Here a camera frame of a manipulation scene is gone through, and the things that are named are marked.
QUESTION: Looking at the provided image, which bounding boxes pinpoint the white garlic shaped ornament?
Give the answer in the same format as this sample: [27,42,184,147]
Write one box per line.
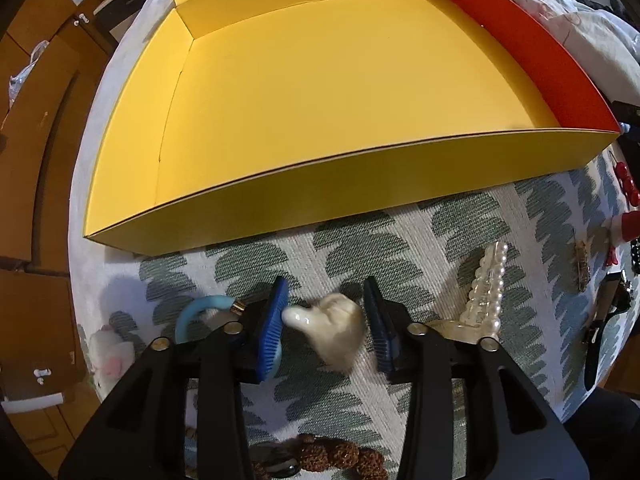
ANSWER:
[282,292,366,375]

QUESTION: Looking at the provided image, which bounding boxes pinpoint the light blue bangle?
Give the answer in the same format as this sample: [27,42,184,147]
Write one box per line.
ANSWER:
[174,295,245,344]

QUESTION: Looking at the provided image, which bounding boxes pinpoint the white plastic bag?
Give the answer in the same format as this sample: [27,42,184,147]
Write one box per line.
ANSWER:
[8,40,50,107]

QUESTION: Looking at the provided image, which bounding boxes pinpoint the bedside nightstand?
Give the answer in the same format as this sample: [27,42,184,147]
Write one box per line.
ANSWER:
[92,0,146,42]

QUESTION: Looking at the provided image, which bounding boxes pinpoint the grey strap wristwatch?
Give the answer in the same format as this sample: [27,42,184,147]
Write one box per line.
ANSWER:
[582,271,632,390]

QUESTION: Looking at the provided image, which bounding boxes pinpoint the pearl hair claw clip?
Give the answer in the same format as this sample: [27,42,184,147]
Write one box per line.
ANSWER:
[428,240,508,344]

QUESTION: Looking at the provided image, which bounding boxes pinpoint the yellow cardboard box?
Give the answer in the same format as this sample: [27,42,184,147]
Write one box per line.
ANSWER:
[84,0,620,256]

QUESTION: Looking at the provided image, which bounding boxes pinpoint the white plush rabbit carrot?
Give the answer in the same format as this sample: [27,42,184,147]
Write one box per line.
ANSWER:
[88,325,136,394]

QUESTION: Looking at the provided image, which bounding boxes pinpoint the light blue floral duvet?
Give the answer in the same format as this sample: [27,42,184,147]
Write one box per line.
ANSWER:
[514,0,639,105]

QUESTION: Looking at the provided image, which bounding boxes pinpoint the leaf pattern bed sheet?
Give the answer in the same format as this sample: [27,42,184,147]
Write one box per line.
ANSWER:
[67,0,640,480]

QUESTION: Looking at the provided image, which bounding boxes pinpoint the red gourd santa ornament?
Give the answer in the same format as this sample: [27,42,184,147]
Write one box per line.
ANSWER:
[605,210,640,266]

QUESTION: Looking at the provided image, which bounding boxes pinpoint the red berry hair clip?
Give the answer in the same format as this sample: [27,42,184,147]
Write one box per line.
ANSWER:
[614,162,640,207]

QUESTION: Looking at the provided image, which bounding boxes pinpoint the wooden wardrobe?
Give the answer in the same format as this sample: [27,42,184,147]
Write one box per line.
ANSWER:
[0,0,122,466]

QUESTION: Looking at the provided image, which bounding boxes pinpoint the large brown bead bracelet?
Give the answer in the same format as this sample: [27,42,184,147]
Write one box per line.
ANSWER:
[249,432,391,480]

